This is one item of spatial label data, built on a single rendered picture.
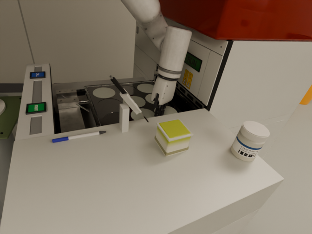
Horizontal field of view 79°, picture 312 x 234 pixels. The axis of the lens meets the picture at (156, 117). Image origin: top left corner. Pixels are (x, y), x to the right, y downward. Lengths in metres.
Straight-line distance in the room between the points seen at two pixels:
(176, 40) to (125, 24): 1.91
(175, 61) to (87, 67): 2.09
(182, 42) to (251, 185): 0.45
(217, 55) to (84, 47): 2.06
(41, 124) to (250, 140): 0.60
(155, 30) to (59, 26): 1.92
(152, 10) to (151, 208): 0.51
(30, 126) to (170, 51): 0.48
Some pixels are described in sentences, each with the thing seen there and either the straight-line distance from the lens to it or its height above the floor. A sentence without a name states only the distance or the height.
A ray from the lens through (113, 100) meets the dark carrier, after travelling 0.86.
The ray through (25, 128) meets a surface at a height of 0.96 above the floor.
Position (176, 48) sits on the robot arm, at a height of 1.18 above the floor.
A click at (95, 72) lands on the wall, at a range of 2.69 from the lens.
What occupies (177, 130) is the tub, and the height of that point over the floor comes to 1.03.
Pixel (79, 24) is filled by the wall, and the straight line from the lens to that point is 2.53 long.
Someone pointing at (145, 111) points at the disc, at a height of 0.90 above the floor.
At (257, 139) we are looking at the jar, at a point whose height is 1.05.
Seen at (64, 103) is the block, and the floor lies 0.91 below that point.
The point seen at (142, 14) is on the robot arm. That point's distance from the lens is 0.61.
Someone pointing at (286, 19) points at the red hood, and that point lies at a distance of 0.86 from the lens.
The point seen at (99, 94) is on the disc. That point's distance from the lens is 0.90.
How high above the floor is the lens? 1.34
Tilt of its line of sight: 35 degrees down
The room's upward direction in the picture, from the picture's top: 9 degrees clockwise
